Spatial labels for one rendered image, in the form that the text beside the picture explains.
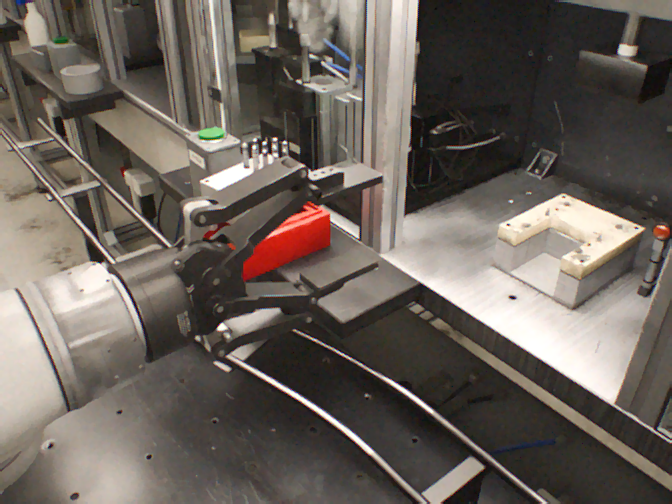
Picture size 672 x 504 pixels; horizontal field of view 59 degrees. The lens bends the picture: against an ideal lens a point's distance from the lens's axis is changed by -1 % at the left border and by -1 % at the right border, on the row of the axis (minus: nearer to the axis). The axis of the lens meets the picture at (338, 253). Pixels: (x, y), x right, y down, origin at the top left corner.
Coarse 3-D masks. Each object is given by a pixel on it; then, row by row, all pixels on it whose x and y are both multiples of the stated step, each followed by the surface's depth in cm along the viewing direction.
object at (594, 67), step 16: (640, 16) 68; (624, 32) 69; (640, 32) 69; (592, 48) 72; (608, 48) 73; (624, 48) 70; (592, 64) 71; (608, 64) 70; (624, 64) 68; (640, 64) 67; (656, 64) 68; (576, 80) 74; (592, 80) 72; (608, 80) 70; (624, 80) 69; (640, 80) 68; (656, 80) 69; (608, 96) 71; (624, 96) 70; (640, 96) 68; (656, 96) 71
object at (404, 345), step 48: (432, 144) 96; (432, 192) 99; (336, 336) 142; (384, 336) 125; (432, 336) 112; (432, 384) 111; (480, 384) 106; (480, 432) 111; (528, 432) 100; (576, 432) 92; (528, 480) 105; (576, 480) 95; (624, 480) 87
